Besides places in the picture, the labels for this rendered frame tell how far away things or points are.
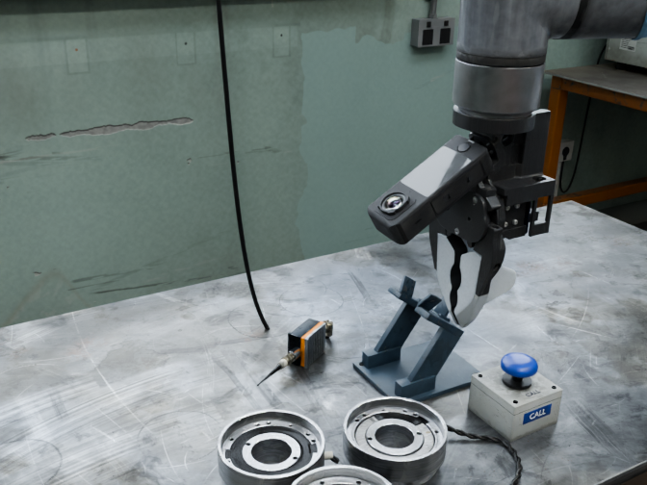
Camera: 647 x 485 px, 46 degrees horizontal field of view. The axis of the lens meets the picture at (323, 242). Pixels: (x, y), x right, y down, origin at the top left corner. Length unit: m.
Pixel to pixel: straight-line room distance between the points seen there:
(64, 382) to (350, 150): 1.81
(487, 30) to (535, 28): 0.04
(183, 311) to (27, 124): 1.21
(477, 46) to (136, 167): 1.75
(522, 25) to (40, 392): 0.66
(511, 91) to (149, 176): 1.78
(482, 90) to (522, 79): 0.03
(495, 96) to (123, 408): 0.53
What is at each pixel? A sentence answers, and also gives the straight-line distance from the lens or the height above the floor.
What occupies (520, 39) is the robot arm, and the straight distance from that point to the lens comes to 0.65.
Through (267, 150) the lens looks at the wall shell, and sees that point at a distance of 2.47.
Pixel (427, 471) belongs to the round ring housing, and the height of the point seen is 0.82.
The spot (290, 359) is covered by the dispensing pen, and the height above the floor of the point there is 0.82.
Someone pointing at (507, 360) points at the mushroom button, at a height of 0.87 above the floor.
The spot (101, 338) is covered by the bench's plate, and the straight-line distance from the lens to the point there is 1.05.
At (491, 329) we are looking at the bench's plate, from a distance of 1.07.
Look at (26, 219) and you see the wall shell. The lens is 2.29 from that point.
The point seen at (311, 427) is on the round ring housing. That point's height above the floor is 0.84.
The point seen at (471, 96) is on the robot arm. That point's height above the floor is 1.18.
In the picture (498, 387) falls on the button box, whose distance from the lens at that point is 0.87.
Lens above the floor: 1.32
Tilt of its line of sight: 24 degrees down
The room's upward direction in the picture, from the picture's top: 1 degrees clockwise
